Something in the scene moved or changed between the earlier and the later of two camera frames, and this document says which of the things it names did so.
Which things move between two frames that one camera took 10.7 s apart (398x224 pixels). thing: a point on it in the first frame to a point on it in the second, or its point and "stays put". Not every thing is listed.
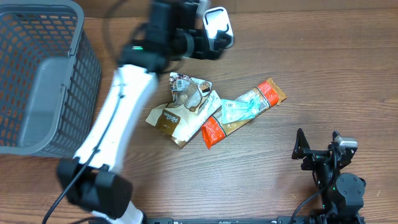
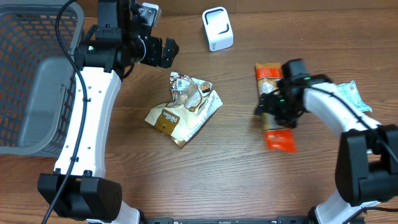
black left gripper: [204, 43] to [154, 50]
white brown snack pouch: [193, 105] stays put
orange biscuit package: [269, 94] to [278, 137]
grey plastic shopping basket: [50, 78] stays put
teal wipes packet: [240, 109] to [351, 92]
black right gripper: [319, 154] to [273, 109]
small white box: [216, 18] stays put
